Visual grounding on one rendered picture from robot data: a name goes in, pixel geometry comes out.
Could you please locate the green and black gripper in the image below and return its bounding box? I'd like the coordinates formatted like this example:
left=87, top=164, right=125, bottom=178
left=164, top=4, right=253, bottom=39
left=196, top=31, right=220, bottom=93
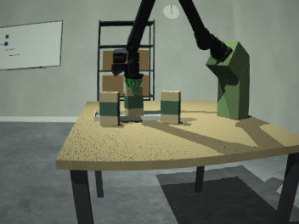
left=124, top=63, right=144, bottom=94

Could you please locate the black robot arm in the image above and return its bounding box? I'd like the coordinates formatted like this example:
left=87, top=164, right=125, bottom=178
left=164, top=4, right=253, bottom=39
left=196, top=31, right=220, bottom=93
left=111, top=0, right=233, bottom=76

